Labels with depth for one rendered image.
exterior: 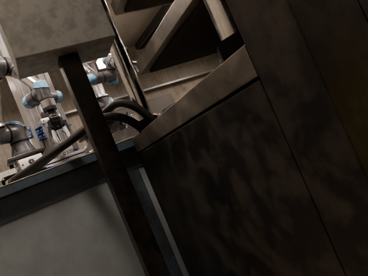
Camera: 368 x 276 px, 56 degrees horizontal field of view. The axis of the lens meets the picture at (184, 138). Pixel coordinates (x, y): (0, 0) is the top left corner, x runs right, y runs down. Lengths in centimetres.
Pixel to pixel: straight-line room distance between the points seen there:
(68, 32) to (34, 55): 12
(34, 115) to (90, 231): 141
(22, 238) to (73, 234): 17
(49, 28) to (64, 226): 72
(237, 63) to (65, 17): 64
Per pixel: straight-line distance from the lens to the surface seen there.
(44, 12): 114
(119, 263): 145
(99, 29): 113
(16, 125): 244
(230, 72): 66
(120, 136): 158
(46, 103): 193
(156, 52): 116
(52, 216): 141
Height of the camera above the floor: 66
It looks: 2 degrees up
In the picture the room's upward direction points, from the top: 23 degrees counter-clockwise
